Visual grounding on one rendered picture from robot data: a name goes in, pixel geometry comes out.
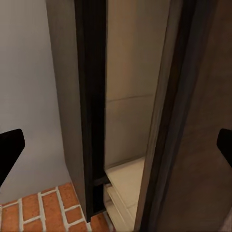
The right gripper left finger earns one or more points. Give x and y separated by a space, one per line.
12 144

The cabinet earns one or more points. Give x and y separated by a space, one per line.
144 88

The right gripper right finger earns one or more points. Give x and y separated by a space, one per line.
224 143

